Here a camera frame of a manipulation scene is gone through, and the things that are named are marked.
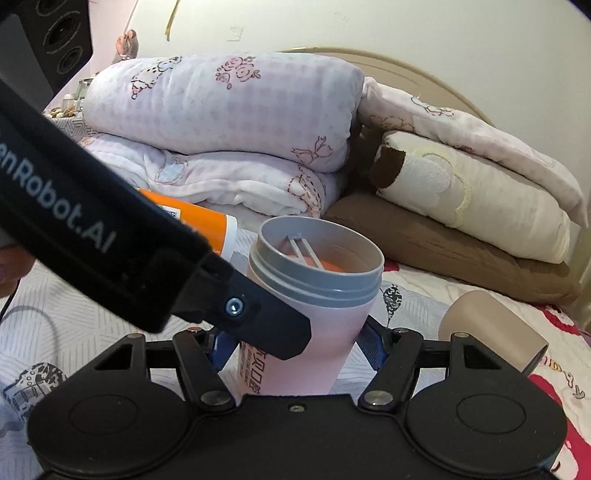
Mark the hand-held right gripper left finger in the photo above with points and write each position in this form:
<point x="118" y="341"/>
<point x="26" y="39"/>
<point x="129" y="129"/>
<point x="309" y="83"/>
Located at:
<point x="222" y="354"/>

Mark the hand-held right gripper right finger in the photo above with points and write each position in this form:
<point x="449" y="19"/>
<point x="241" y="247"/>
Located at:
<point x="369" y="344"/>

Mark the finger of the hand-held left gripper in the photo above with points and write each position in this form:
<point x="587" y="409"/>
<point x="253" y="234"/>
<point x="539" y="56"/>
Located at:
<point x="258" y="318"/>

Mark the pink cup with grey rim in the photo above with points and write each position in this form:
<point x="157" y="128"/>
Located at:
<point x="318" y="323"/>

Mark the beige cup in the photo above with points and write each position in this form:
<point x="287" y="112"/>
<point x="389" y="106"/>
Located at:
<point x="485" y="323"/>

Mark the printed bed sheet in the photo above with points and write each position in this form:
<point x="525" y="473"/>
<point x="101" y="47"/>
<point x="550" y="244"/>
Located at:
<point x="415" y="288"/>

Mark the orange and white bottle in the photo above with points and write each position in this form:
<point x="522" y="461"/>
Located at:
<point x="198" y="222"/>

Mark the folded pink floral quilt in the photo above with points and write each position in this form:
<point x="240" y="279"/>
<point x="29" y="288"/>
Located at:
<point x="231" y="115"/>

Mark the pink hanging ornament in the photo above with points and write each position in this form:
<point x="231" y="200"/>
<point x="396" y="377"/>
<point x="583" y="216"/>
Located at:
<point x="128" y="44"/>

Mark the cream pillow with brown patch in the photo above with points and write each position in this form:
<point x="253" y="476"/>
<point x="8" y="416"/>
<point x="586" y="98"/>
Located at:
<point x="489" y="207"/>

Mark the black speaker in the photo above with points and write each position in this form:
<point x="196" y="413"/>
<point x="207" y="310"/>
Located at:
<point x="64" y="37"/>

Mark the pink floral blanket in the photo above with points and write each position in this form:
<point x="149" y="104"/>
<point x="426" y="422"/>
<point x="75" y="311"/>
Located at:
<point x="508" y="138"/>

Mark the beige headboard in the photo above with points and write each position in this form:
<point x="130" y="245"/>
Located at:
<point x="415" y="69"/>

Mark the yellow wall tape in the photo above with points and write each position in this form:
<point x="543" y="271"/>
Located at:
<point x="171" y="18"/>

